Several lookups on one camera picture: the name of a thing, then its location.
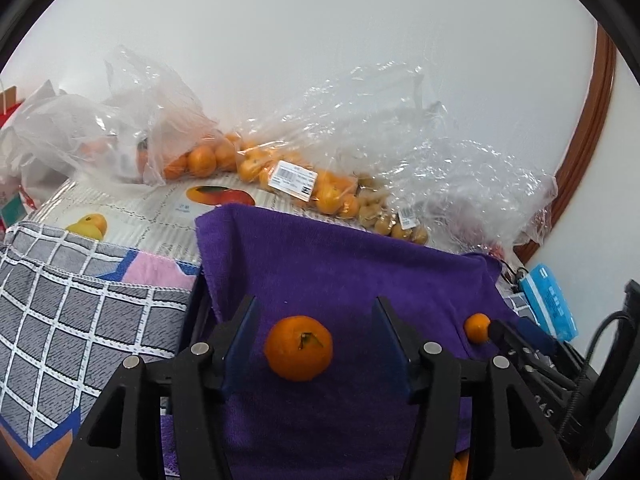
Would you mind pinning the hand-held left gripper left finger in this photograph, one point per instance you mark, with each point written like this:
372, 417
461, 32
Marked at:
244, 342

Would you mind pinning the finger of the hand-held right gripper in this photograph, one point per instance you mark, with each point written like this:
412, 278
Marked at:
537, 336
502, 334

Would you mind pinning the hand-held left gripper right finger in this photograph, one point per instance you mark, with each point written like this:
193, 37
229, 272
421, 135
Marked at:
396, 347

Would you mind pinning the small orange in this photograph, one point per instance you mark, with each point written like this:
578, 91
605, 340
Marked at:
477, 327

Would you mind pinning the orange with leafy stem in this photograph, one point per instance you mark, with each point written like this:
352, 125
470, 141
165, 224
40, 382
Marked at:
297, 347

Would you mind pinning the large orange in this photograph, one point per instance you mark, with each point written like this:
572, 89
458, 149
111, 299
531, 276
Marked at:
460, 467

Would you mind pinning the bag of small yellow fruits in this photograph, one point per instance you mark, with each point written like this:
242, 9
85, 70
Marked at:
387, 220

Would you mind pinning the blue tissue pack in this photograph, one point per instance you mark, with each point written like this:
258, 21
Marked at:
547, 305

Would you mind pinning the bunch of red cherry tomatoes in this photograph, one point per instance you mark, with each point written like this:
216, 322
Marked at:
495, 250

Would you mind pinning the purple towel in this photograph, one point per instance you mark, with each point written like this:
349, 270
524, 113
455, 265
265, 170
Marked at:
325, 270

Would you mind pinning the crumpled clear plastic bag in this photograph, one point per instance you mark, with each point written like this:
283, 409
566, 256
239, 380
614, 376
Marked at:
480, 185

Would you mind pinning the heap of labelled bag oranges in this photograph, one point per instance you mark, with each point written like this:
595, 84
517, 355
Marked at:
327, 195

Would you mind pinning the grey checked blanket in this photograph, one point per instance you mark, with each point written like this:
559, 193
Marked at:
75, 310

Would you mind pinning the pile of bagged oranges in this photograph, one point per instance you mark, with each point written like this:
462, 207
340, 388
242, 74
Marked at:
202, 161

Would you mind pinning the clear plastic bag white label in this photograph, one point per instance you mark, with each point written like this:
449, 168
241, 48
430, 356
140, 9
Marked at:
350, 125

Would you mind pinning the red green box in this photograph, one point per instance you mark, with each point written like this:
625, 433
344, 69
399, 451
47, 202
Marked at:
15, 207

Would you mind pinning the brown wooden door frame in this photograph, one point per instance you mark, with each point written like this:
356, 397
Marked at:
590, 135

